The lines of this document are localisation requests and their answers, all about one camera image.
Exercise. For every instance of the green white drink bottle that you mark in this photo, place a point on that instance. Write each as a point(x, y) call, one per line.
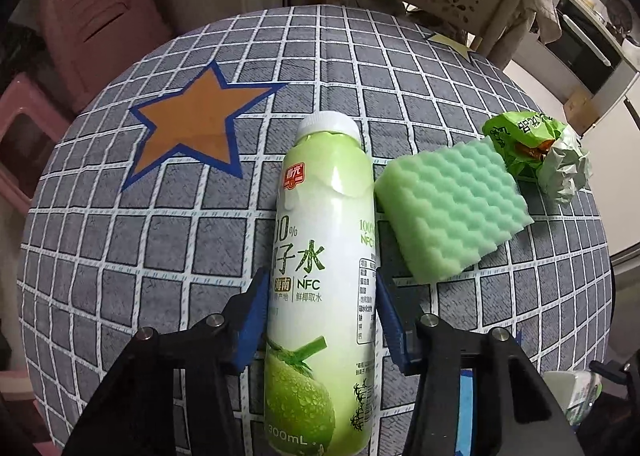
point(320, 246)

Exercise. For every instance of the green snack wrapper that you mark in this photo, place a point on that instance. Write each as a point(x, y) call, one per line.
point(510, 131)

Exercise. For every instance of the cardboard box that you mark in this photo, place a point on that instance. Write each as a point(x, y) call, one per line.
point(580, 108)

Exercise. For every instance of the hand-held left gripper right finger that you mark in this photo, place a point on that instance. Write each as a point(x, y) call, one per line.
point(395, 326)

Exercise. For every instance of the white refrigerator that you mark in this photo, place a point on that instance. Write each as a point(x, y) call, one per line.
point(622, 96)

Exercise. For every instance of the stacked pink plastic stools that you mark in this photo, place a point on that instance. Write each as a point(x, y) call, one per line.
point(100, 11)

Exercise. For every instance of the black built-in oven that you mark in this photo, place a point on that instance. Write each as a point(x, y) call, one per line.
point(585, 46)

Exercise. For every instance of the green wavy sponge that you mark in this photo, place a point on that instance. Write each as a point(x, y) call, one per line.
point(450, 206)

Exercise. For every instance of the beige hanging cloth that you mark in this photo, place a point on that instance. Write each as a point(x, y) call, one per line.
point(542, 6)

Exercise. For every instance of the pink plastic stool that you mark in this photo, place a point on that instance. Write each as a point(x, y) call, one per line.
point(25, 136)

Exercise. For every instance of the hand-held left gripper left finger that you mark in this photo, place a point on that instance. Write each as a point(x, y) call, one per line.
point(252, 321)

